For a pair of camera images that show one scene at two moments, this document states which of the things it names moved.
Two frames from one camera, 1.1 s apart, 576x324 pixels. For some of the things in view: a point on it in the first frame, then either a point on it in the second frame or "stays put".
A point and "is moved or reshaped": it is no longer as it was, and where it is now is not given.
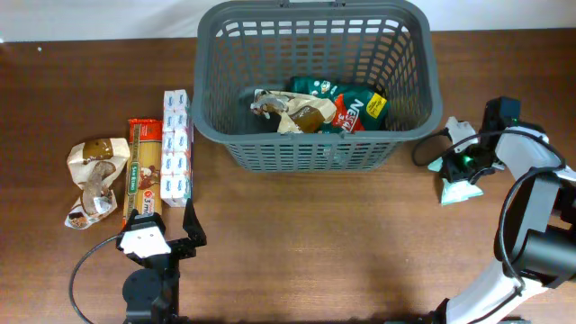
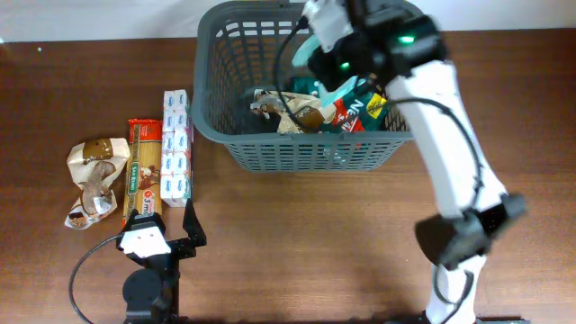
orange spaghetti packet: [143, 168] stays put
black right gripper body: [469, 163] to [337, 67]
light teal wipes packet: [454, 191] is moved or reshaped
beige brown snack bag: [299, 113] stays put
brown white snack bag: [94, 165] stays put
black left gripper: [187, 247] stays put
